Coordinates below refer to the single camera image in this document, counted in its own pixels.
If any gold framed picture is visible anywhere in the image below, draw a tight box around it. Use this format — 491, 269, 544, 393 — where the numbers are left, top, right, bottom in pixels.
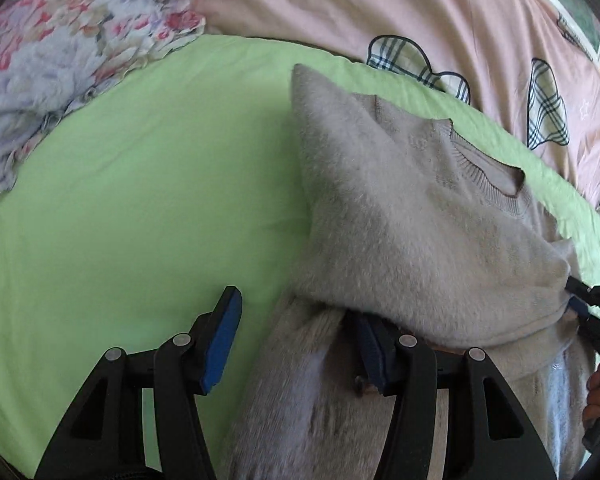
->
505, 0, 600, 81

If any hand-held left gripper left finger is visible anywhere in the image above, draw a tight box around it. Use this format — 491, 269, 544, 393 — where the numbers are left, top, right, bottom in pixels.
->
34, 286, 244, 480

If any grey knit sweater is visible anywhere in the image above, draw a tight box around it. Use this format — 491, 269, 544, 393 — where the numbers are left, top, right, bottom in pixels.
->
220, 62, 596, 480

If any pink quilt with plaid hearts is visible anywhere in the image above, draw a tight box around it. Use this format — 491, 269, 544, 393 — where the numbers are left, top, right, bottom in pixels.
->
170, 0, 600, 216

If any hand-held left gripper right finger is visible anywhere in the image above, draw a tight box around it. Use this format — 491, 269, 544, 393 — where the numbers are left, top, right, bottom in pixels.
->
355, 312, 558, 480

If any floral ruffled pillow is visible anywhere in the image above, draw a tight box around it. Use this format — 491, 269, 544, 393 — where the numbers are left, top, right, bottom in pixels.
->
0, 0, 207, 211

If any green bed sheet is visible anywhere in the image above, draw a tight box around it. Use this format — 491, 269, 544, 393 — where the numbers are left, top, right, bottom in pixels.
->
0, 34, 600, 478

